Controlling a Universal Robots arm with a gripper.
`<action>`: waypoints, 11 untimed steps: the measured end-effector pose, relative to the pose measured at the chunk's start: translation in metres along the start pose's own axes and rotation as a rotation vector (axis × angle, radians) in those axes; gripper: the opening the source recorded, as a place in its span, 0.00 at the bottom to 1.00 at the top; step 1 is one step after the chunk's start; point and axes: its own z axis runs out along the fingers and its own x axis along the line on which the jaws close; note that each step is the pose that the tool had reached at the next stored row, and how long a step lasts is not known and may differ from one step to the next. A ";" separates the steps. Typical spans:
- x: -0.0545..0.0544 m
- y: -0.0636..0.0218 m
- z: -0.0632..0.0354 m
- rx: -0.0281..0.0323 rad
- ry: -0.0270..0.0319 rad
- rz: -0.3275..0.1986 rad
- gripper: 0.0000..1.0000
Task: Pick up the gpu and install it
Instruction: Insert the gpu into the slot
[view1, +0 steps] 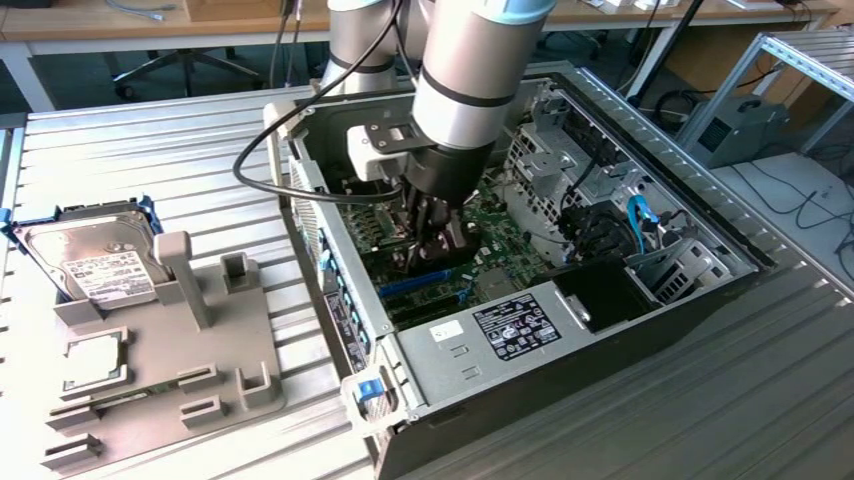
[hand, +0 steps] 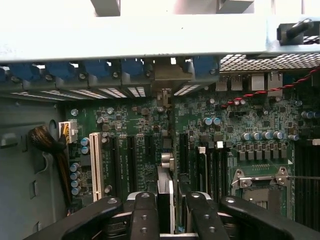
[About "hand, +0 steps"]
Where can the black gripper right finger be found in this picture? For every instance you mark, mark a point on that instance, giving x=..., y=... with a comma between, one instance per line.
x=205, y=220

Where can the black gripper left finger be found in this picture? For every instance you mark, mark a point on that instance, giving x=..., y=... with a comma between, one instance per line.
x=145, y=220

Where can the black RAM slot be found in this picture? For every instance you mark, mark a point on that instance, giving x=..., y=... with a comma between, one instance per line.
x=308, y=180
x=225, y=175
x=202, y=175
x=211, y=175
x=218, y=175
x=299, y=180
x=316, y=180

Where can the long black expansion slot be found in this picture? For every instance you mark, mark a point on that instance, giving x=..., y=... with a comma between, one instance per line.
x=184, y=155
x=114, y=167
x=131, y=165

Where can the short black expansion slot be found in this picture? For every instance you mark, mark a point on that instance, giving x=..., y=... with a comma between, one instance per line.
x=149, y=150

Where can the white PCI expansion slot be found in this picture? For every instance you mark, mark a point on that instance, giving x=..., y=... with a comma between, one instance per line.
x=96, y=167

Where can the green Dell motherboard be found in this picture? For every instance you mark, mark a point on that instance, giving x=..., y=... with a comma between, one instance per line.
x=190, y=117

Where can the silver socket locking lever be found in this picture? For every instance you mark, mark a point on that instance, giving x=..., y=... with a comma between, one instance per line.
x=300, y=177

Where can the white power connector plug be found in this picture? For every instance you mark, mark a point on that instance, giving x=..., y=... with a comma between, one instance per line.
x=71, y=132

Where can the silver perforated slot cover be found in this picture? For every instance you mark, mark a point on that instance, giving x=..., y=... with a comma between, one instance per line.
x=77, y=92
x=190, y=88
x=137, y=91
x=37, y=93
x=110, y=91

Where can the silver USB port block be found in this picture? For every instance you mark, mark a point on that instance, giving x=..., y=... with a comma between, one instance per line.
x=222, y=83
x=237, y=83

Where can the silver ethernet port block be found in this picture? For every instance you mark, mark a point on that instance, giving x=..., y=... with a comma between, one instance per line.
x=275, y=83
x=258, y=82

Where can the blue slot retention clip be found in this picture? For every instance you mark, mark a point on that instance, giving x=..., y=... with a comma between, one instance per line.
x=133, y=69
x=96, y=69
x=23, y=72
x=205, y=65
x=61, y=70
x=2, y=73

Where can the silver open PC case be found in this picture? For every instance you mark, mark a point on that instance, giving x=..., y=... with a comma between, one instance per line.
x=150, y=37

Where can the black case lock latch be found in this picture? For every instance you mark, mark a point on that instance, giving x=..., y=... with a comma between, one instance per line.
x=295, y=30

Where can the CPU socket with metal frame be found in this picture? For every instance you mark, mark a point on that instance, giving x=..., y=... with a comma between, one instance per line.
x=252, y=195

